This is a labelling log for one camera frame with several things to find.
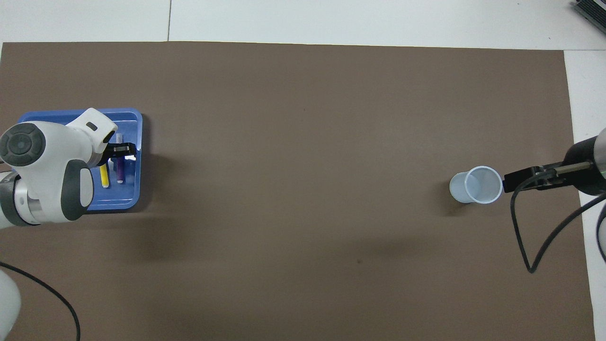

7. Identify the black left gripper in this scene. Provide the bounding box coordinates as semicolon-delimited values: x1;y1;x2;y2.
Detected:
99;145;138;167

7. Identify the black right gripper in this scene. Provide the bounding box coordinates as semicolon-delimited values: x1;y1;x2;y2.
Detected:
503;136;598;195

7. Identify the purple pen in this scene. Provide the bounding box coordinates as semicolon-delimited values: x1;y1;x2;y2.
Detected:
116;134;125;184

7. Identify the blue plastic tray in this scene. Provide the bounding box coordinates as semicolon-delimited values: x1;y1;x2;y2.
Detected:
19;108;143;212

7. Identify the translucent plastic cup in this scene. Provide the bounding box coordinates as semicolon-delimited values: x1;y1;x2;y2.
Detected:
449;166;503;205

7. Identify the brown table mat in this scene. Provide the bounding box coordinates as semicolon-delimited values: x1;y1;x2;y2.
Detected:
0;41;596;341

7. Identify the grey ribbed device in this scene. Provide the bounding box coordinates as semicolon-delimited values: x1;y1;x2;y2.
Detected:
574;0;606;25

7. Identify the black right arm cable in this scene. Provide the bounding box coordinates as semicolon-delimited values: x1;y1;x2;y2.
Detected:
510;166;606;274

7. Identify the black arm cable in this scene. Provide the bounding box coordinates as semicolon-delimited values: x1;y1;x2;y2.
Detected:
0;261;81;341
510;166;606;274

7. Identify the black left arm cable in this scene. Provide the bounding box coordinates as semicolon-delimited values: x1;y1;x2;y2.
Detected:
0;261;81;341

